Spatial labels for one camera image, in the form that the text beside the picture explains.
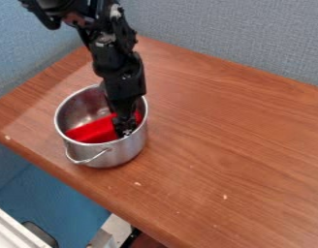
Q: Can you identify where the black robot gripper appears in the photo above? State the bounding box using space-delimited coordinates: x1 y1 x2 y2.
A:
93 52 145 138

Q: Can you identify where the stainless steel pot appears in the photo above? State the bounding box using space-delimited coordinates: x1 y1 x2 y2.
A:
54 84 148 169

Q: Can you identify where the red plastic block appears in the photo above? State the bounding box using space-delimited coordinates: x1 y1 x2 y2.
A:
64 112 133 143

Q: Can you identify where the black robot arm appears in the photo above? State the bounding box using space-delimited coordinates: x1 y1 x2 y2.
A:
18 0 145 138

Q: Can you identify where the white box with black base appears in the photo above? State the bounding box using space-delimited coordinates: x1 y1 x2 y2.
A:
0 208 60 248

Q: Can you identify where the grey table leg bracket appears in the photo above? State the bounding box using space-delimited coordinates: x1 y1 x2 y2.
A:
87 214 132 248

